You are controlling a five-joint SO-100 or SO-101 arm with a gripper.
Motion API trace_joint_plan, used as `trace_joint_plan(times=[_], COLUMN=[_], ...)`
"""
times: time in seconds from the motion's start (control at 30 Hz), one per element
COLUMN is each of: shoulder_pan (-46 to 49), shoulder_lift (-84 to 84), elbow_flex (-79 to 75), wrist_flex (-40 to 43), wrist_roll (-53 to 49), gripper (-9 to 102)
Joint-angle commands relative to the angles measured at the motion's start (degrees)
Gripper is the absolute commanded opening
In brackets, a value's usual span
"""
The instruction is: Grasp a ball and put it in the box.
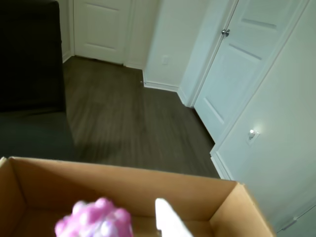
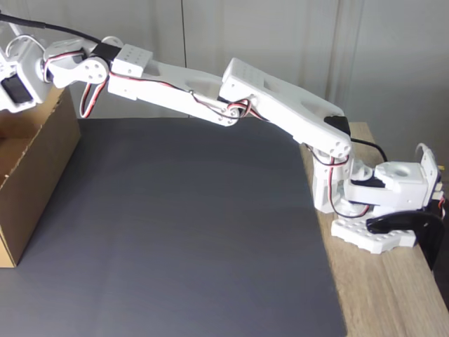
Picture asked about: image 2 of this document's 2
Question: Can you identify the brown cardboard box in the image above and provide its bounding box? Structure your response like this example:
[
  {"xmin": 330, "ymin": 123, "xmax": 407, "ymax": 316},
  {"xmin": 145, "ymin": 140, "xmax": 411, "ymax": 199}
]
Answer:
[{"xmin": 0, "ymin": 87, "xmax": 81, "ymax": 269}]

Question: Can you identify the dark grey mat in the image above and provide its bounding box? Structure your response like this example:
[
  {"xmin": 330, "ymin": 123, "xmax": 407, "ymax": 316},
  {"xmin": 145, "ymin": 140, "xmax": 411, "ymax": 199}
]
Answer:
[{"xmin": 0, "ymin": 117, "xmax": 348, "ymax": 337}]

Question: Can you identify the black table clamp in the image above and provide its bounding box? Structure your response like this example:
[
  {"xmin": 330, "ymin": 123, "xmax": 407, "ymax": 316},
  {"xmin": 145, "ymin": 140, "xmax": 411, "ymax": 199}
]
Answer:
[{"xmin": 366, "ymin": 210, "xmax": 446, "ymax": 271}]

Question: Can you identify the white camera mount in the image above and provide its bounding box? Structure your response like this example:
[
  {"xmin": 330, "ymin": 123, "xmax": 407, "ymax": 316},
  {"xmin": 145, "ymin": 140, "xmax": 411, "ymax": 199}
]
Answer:
[{"xmin": 0, "ymin": 20, "xmax": 21, "ymax": 73}]

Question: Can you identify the black camera cable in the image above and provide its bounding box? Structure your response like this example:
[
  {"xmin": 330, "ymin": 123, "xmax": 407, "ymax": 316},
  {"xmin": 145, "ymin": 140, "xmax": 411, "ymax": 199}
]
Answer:
[{"xmin": 0, "ymin": 13, "xmax": 389, "ymax": 164}]

